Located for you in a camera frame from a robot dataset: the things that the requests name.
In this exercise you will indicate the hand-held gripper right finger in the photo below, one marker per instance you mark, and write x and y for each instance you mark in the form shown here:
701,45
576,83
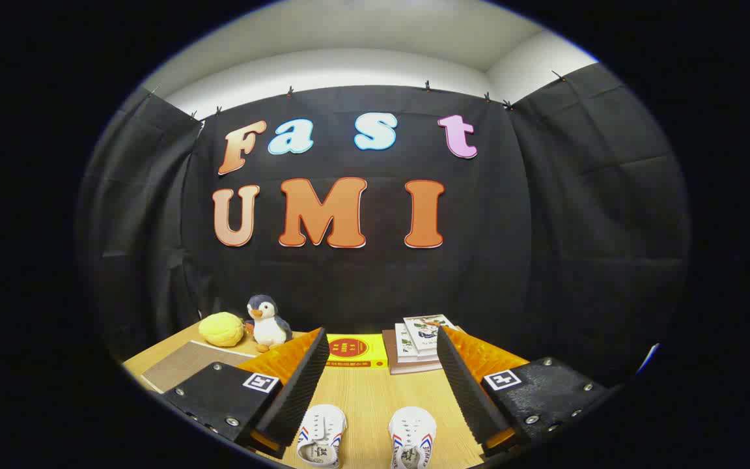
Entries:
469,391

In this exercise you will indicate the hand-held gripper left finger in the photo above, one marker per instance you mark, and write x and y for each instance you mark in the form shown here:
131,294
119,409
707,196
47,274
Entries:
297,397

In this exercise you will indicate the white shoe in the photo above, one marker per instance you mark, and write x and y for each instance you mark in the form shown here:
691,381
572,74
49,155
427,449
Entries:
412,433
323,430

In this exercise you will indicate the penguin plush toy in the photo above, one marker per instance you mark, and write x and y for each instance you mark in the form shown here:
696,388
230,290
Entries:
269,329

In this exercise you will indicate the white illustrated book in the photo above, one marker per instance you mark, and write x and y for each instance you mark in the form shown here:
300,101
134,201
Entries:
403,342
427,329

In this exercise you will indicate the brown cover book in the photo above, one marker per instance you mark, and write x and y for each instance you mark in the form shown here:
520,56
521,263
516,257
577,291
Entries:
389,352

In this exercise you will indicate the yellow book with red label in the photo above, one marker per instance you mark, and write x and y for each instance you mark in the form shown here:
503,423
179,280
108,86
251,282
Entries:
375,352

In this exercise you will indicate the yellow plush ball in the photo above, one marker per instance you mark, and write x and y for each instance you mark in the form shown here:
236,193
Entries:
222,329

